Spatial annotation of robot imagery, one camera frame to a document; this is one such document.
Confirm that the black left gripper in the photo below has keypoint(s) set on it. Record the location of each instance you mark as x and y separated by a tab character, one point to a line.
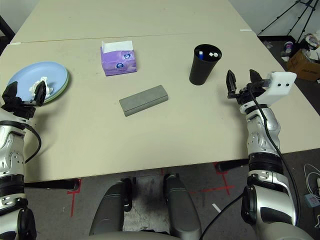
18	107

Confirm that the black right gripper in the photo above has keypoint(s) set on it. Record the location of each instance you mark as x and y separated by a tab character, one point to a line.
246	96

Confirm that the white tissue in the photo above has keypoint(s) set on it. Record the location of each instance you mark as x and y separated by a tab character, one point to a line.
35	87

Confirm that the blue plastic plate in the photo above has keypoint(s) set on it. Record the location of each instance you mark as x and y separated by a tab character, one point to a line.
32	72

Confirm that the grey glasses case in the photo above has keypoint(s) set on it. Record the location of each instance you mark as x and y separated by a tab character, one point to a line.
145	100

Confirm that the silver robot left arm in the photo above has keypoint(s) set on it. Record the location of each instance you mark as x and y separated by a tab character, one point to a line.
12	150

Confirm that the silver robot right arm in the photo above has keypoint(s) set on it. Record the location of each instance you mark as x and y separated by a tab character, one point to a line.
265	150

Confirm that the green plastic plate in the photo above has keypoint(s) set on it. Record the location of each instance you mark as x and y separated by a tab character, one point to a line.
61	92

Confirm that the black plastic cup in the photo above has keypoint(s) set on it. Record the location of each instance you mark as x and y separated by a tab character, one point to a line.
200	72

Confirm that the black foam floor mat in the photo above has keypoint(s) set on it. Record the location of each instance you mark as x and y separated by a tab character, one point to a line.
2	47

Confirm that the purple white paper cup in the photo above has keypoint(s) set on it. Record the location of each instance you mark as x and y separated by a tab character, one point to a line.
289	47

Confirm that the brown cardboard box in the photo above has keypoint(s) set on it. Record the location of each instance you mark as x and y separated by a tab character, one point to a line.
303	66

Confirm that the crumpled paper trash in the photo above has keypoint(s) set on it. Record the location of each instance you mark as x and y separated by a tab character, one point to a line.
312	42

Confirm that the black tripod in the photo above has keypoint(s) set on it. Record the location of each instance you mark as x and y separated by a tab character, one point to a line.
297	15

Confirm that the black table leg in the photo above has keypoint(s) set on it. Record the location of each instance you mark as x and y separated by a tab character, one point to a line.
233	165

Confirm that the purple tissue pack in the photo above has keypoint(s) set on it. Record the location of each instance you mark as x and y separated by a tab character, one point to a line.
120	62

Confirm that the red tape mark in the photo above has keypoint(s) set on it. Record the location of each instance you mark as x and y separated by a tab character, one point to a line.
225	187
72	200

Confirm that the short white tape strip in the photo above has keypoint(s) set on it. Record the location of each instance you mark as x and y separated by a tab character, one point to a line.
216	208

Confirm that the small blue adapter box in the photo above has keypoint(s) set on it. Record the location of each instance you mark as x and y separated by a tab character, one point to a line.
311	200

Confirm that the grey robot right leg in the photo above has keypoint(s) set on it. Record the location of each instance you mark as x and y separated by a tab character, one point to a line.
182	207

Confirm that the grey robot leg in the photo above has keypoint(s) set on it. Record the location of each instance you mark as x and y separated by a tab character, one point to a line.
110	210
182	207

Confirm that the grey robot left leg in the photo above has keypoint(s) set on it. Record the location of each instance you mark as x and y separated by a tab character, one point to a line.
110	210

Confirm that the grey robot waist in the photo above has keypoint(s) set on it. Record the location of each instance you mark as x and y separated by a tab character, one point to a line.
140	236

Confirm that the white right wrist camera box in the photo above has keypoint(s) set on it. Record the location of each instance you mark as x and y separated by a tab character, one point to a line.
277	87

